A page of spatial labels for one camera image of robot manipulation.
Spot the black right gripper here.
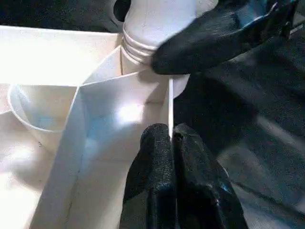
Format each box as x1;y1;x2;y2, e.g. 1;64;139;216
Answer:
151;0;305;76

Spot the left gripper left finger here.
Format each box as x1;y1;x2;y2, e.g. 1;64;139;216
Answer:
119;123;180;229

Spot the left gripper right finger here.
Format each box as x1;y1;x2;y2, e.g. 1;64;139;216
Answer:
173;122;250;229

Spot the black work mat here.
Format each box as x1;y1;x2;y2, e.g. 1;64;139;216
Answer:
0;0;305;229

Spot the white plastic table leg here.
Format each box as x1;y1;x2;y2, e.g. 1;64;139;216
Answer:
120;0;201;65

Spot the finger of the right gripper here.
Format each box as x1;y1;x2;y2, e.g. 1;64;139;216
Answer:
112;0;133;22

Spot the white plastic table top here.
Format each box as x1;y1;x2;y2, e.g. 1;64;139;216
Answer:
0;25;191;229

